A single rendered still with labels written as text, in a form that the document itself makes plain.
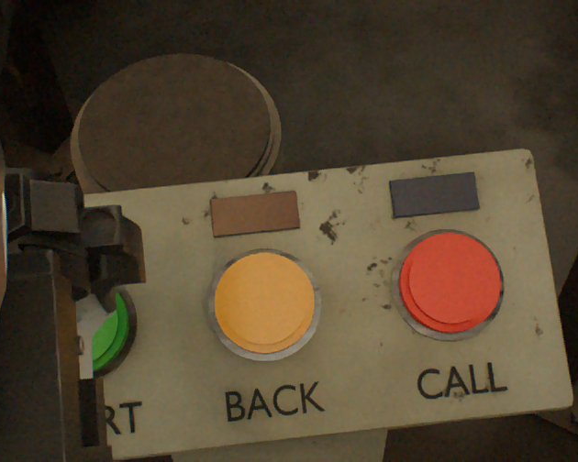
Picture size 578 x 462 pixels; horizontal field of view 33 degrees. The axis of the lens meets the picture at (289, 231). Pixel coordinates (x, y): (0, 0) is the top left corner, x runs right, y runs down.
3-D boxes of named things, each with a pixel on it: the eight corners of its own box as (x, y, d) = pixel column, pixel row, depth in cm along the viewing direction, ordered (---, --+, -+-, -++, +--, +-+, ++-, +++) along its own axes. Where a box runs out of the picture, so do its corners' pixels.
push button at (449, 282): (390, 245, 41) (394, 236, 39) (483, 235, 41) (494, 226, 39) (403, 340, 40) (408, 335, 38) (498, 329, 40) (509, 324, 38)
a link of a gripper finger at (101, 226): (8, 332, 29) (-106, 291, 20) (5, 273, 29) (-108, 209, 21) (165, 314, 29) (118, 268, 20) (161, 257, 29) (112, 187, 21)
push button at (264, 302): (212, 264, 40) (209, 257, 39) (307, 254, 40) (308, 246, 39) (221, 360, 40) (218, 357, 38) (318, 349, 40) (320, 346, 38)
